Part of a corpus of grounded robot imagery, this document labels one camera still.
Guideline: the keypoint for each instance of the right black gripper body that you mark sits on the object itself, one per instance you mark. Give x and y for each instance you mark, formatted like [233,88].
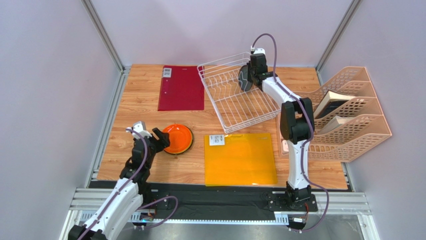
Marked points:
[248,76]

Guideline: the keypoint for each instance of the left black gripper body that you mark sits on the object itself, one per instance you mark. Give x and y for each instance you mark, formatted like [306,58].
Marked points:
[153,150]

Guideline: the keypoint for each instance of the orange plastic plate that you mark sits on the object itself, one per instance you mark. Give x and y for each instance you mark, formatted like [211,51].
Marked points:
[181,139]

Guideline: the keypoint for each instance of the dark grey plate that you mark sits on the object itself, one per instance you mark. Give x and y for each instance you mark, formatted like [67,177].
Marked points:
[244,79]

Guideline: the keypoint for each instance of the white wire dish rack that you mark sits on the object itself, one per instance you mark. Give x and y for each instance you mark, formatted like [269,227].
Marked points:
[234,108]

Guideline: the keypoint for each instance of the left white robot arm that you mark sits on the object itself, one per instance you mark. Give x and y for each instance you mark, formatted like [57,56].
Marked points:
[129,191]

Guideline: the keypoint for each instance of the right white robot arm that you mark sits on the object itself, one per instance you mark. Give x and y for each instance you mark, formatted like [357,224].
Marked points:
[296,127]

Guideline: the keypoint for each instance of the red mat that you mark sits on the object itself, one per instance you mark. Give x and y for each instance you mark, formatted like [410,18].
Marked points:
[183,91]

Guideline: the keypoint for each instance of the white barcode label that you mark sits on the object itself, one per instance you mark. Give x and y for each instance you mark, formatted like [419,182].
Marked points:
[216,140]

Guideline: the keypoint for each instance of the white label on red mat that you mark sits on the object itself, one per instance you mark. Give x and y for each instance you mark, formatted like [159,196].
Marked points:
[167,72]

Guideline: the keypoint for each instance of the black cover book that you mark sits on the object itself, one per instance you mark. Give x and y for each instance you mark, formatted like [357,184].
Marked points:
[330,102]

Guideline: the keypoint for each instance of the orange mat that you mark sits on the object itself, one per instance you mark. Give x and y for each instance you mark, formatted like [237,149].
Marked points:
[245,160]

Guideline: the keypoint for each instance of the tan book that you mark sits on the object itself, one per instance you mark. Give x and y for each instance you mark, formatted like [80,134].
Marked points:
[334,123]

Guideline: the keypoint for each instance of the beige plastic file organizer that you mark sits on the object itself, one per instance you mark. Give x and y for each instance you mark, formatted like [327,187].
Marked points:
[369,127]

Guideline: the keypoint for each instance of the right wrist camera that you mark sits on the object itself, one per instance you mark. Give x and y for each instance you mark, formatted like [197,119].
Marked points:
[257,51]

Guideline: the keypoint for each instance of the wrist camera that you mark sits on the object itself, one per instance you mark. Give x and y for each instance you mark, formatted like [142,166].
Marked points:
[139,130]
[257,51]

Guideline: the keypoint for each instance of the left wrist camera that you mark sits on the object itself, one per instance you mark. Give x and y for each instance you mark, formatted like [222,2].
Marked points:
[139,130]

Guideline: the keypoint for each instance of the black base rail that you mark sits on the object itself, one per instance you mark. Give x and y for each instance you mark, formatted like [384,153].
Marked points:
[223,203]

